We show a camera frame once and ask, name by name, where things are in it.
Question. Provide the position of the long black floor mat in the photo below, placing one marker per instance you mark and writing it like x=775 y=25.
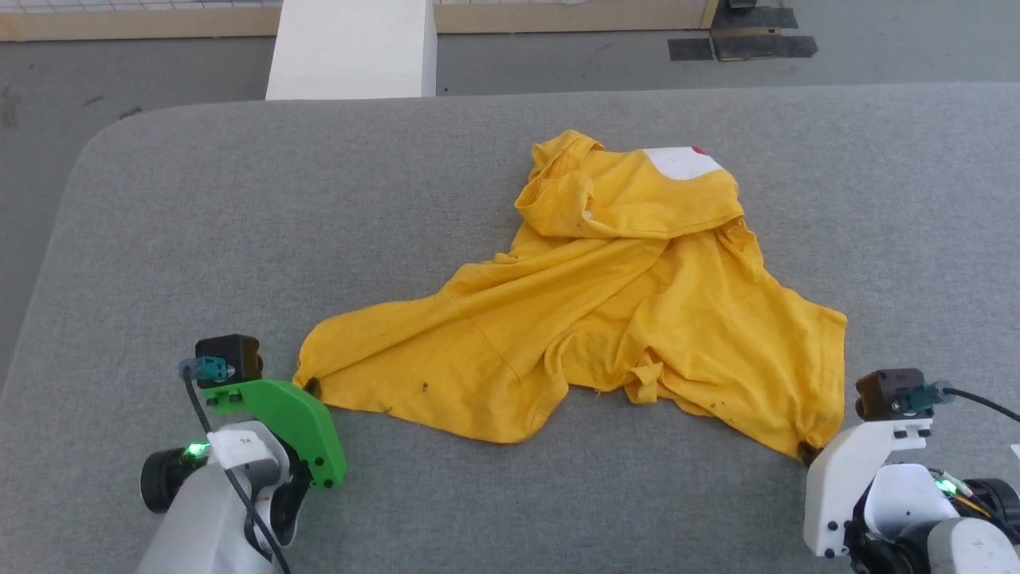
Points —
x=765 y=46

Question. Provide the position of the lemon print partition screen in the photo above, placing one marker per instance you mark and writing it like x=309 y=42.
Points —
x=143 y=22

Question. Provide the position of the grey fabric sofa seat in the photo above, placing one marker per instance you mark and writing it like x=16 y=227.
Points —
x=239 y=239

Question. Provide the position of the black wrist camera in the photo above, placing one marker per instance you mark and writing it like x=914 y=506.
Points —
x=880 y=395
x=235 y=355

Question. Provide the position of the white rectangular box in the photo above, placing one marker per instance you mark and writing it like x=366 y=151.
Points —
x=351 y=48

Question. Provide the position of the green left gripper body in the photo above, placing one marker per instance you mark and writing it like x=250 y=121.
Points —
x=295 y=422

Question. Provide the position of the small black floor mat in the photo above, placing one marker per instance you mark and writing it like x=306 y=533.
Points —
x=690 y=49

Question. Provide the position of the grey metal screen foot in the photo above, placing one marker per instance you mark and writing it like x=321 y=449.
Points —
x=741 y=3

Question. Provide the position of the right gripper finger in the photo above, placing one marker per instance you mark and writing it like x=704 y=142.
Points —
x=810 y=454

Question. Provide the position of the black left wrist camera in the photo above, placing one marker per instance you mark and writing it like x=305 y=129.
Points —
x=235 y=355

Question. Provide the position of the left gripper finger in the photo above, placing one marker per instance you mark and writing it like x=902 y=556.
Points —
x=313 y=389

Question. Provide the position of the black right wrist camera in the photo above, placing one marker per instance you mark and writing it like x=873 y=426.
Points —
x=880 y=395

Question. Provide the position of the yellow t-shirt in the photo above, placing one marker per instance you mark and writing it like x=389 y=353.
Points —
x=637 y=319

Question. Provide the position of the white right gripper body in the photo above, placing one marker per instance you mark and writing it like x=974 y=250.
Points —
x=837 y=486

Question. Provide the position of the dark grey floor plate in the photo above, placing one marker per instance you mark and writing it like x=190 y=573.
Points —
x=753 y=17

